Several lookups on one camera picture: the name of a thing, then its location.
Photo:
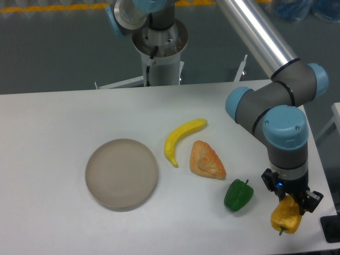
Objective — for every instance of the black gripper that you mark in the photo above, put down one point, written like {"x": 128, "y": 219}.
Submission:
{"x": 297, "y": 188}

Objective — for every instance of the yellow bell pepper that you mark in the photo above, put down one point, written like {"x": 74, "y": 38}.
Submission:
{"x": 286, "y": 217}

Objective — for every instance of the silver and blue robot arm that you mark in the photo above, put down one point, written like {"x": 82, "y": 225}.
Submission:
{"x": 271, "y": 114}

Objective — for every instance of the green bell pepper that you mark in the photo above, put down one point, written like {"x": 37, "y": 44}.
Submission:
{"x": 238, "y": 195}

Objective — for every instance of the beige round plate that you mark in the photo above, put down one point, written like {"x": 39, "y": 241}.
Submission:
{"x": 121, "y": 174}

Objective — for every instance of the black device at table edge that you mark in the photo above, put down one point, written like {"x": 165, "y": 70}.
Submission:
{"x": 330, "y": 228}

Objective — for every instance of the triangular pastry bread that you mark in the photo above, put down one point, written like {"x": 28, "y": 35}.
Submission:
{"x": 205, "y": 162}

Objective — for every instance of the yellow banana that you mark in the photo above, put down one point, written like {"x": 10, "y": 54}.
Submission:
{"x": 178, "y": 134}

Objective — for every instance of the white frame at right edge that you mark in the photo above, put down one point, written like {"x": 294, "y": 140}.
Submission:
{"x": 330, "y": 126}

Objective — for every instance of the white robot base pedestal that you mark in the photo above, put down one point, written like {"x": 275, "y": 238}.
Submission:
{"x": 160, "y": 53}

